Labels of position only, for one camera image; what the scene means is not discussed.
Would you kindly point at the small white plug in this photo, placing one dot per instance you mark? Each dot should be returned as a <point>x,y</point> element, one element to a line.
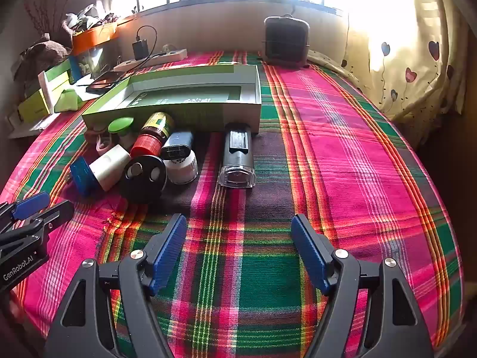
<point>168,48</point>

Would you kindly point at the brown checked cloth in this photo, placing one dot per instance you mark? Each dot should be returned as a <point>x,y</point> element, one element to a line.
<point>41,52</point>

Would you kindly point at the grey space heater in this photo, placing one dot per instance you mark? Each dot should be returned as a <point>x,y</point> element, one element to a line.
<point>285,41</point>

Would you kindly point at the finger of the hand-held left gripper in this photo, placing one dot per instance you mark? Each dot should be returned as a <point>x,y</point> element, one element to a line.
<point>31,203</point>
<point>56,212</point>

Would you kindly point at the red-capped brown bottle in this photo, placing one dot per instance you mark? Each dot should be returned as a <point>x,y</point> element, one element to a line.
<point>156,126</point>

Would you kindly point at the green packet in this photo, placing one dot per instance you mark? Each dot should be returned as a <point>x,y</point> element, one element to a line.
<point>69,100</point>

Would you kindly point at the plaid blanket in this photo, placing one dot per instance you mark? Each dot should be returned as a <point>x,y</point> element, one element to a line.
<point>335,156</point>

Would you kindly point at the grey blue rectangular case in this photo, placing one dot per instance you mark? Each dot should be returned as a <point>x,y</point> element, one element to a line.
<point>179,143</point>

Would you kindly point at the yellow green cardboard box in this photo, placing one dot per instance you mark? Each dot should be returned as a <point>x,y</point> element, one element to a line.
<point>33,108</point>

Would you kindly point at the blue box with glossy picture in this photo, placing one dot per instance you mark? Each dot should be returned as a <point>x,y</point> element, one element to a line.
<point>75,70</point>

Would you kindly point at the white charger plug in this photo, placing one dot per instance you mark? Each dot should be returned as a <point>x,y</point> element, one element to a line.
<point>111,166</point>

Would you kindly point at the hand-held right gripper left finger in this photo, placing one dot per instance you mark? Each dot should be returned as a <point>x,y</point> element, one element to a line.
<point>169,253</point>

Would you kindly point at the green cardboard tray box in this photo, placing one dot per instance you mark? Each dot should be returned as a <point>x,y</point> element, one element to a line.
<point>208,113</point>

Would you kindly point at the pile of clutter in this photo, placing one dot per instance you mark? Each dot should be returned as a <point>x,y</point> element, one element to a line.
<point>85,16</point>

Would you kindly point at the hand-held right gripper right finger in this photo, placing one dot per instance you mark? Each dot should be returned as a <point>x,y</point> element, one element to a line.
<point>309,253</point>

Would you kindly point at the blue translucent plug adapter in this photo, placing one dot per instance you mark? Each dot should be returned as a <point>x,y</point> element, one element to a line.
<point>82,175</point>

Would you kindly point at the white paper sheet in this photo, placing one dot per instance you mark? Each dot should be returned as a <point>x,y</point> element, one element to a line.
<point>84,89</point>

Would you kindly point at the small white-lidded jar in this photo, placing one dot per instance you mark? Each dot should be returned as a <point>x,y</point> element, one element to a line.
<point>182,173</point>

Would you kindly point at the black round case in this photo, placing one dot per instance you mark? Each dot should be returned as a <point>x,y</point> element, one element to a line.
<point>143,182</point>

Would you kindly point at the white power strip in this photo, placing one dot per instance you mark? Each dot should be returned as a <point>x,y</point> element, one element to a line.
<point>164,56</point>

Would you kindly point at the black power adapter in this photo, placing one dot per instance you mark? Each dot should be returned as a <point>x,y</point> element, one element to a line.
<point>140,48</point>

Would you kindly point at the black smartphone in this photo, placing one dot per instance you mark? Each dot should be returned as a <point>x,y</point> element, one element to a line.
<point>106,82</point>

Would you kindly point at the orange box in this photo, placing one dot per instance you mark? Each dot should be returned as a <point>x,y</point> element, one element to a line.
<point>93,37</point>

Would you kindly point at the green-lidded small jar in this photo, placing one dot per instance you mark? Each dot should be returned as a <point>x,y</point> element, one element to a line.
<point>121,123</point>

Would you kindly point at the white tube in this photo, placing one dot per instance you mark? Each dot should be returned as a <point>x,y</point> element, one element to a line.
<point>44,93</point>

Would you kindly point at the heart print curtain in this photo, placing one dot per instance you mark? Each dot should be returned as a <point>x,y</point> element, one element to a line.
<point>410,63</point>

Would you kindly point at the black device with clear cap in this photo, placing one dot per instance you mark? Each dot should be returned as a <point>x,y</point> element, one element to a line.
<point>238,156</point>

